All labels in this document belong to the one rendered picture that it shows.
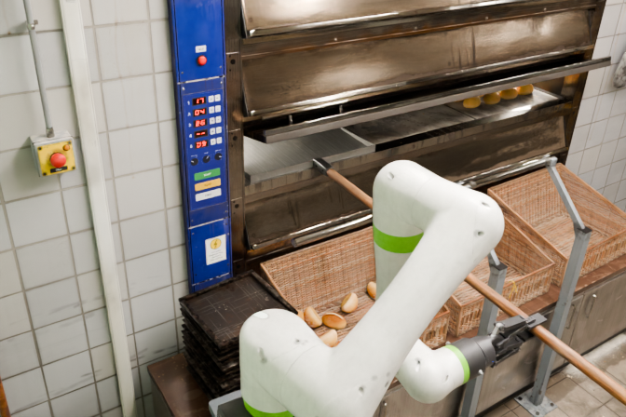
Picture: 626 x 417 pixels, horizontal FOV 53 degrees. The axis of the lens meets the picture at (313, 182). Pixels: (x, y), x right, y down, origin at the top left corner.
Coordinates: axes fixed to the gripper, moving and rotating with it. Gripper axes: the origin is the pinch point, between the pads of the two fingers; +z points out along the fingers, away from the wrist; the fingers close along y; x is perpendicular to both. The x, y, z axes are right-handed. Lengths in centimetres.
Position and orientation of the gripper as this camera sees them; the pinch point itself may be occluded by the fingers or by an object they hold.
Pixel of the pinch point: (531, 327)
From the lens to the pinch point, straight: 170.4
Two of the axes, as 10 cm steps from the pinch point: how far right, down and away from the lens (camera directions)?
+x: 5.3, 4.2, -7.4
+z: 8.5, -2.2, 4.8
